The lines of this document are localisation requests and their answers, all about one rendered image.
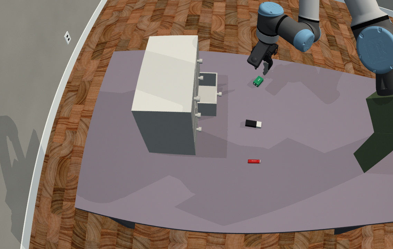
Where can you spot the white drawer with knob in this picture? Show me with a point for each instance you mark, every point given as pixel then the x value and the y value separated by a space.
pixel 197 61
pixel 197 98

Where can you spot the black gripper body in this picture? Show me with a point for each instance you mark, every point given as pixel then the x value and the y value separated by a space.
pixel 272 50

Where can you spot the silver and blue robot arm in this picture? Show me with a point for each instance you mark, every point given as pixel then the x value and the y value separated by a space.
pixel 372 29

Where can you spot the green nine-volt battery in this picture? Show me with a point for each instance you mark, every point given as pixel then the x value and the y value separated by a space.
pixel 258 81

